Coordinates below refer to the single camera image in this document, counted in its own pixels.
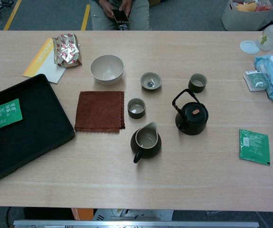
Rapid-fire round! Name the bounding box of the brown suede cloth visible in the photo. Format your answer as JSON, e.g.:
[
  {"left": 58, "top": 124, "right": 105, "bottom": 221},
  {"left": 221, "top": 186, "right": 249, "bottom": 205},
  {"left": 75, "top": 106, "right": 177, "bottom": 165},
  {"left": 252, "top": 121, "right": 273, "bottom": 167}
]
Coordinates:
[{"left": 74, "top": 91, "right": 126, "bottom": 133}]

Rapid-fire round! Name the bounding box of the black teapot with hoop handle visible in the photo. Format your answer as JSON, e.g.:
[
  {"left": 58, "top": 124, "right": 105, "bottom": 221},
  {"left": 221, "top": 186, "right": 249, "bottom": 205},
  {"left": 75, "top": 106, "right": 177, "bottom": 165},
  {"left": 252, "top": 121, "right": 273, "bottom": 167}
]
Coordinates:
[{"left": 172, "top": 88, "right": 209, "bottom": 136}]

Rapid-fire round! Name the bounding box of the seated person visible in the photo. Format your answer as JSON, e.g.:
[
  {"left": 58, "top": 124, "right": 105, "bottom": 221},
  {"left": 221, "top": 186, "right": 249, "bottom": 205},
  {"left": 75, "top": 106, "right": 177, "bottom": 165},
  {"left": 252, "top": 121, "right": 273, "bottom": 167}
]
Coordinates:
[{"left": 88, "top": 0, "right": 153, "bottom": 31}]

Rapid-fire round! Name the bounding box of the white round lid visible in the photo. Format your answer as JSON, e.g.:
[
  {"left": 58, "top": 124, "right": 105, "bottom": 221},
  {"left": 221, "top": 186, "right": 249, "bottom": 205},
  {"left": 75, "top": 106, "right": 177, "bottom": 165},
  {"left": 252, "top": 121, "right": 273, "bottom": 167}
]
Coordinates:
[{"left": 239, "top": 40, "right": 260, "bottom": 55}]

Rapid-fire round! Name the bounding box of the yellow plush toy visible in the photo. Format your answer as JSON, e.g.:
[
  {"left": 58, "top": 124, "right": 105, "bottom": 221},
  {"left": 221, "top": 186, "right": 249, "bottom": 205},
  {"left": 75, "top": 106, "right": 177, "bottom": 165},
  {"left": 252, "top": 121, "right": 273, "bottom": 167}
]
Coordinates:
[{"left": 235, "top": 1, "right": 257, "bottom": 12}]

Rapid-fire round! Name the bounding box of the dark pitcher with handle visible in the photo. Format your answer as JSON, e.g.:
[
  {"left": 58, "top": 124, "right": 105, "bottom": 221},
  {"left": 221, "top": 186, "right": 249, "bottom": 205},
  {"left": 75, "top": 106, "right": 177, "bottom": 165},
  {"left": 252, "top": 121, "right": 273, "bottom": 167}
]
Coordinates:
[{"left": 130, "top": 122, "right": 162, "bottom": 164}]

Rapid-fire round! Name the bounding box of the robot base chassis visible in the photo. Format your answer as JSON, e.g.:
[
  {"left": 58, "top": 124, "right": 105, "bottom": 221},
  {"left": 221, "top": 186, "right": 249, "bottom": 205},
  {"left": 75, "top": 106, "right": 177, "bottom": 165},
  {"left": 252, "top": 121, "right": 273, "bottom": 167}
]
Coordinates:
[{"left": 92, "top": 208, "right": 174, "bottom": 221}]

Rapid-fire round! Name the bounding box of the frosted bottle with wooden cap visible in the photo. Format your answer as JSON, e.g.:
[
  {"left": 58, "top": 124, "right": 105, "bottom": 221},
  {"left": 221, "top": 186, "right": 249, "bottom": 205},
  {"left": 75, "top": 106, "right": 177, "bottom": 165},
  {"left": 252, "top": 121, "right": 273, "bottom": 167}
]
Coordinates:
[{"left": 257, "top": 17, "right": 273, "bottom": 52}]

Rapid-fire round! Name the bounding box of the large beige bowl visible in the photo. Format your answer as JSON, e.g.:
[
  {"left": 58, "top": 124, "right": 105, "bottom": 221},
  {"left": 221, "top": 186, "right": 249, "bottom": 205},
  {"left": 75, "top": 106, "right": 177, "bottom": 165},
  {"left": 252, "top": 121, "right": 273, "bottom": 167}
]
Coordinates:
[{"left": 90, "top": 55, "right": 124, "bottom": 85}]

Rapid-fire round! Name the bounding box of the yellow white Lexicon booklet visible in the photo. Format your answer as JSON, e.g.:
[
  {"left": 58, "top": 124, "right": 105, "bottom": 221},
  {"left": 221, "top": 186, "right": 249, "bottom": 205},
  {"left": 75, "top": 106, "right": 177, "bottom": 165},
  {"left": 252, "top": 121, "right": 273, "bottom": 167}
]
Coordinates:
[{"left": 22, "top": 38, "right": 67, "bottom": 85}]

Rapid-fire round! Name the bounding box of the green tea packet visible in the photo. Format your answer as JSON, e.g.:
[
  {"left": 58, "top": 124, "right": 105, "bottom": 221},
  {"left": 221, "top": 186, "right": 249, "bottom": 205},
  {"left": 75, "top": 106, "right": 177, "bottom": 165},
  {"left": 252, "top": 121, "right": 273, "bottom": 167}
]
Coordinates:
[
  {"left": 238, "top": 128, "right": 271, "bottom": 166},
  {"left": 0, "top": 98, "right": 23, "bottom": 133}
]

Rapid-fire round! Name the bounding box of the aluminium rail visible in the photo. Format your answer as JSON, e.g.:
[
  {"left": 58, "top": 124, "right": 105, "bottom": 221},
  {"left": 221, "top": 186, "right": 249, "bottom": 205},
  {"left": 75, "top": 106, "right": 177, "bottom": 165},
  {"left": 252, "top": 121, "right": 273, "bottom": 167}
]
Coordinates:
[{"left": 13, "top": 219, "right": 260, "bottom": 228}]

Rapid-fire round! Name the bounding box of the small dark teacup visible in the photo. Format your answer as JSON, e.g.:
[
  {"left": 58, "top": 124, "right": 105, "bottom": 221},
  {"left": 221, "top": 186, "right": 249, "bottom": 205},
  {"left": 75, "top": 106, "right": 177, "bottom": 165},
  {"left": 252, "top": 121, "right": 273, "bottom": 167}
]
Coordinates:
[
  {"left": 188, "top": 73, "right": 208, "bottom": 94},
  {"left": 127, "top": 98, "right": 147, "bottom": 120}
]

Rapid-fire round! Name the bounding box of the wide grey tea cup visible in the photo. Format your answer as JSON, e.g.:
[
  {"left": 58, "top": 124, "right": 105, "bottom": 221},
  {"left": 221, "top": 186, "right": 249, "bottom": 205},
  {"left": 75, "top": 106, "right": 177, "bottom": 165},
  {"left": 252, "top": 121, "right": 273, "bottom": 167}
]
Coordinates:
[{"left": 140, "top": 72, "right": 162, "bottom": 91}]

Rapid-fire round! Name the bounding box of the orange box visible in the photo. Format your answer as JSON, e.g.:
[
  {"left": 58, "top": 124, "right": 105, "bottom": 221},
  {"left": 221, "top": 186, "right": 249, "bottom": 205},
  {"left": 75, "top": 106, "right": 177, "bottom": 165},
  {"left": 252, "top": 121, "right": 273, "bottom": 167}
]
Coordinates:
[{"left": 71, "top": 208, "right": 94, "bottom": 221}]

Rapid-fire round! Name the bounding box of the black rectangular tray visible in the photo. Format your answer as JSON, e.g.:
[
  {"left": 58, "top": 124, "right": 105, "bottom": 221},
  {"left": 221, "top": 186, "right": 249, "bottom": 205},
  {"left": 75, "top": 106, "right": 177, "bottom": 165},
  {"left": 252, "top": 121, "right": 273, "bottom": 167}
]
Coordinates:
[{"left": 0, "top": 73, "right": 76, "bottom": 184}]

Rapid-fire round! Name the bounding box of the smartphone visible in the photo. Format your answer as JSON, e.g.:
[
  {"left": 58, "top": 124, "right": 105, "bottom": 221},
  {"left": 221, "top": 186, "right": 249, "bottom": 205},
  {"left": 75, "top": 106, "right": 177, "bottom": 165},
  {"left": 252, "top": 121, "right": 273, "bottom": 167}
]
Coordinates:
[{"left": 111, "top": 9, "right": 130, "bottom": 24}]

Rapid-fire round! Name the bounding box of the small white green box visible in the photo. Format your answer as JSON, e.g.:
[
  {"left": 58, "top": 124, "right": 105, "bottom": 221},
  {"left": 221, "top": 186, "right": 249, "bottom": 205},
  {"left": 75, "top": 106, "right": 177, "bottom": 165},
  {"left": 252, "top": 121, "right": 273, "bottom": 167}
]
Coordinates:
[{"left": 243, "top": 69, "right": 270, "bottom": 92}]

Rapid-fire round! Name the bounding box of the beige storage bin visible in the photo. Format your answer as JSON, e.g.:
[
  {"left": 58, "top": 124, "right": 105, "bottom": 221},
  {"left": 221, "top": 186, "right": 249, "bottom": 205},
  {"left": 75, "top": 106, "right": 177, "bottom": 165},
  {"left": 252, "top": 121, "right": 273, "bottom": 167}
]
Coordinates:
[{"left": 221, "top": 0, "right": 273, "bottom": 31}]

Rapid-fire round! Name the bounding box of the silver red foil bag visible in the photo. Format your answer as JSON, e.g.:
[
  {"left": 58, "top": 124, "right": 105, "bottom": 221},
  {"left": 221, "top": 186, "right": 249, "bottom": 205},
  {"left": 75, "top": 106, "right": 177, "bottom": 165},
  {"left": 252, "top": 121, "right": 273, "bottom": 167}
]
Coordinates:
[{"left": 52, "top": 33, "right": 83, "bottom": 68}]

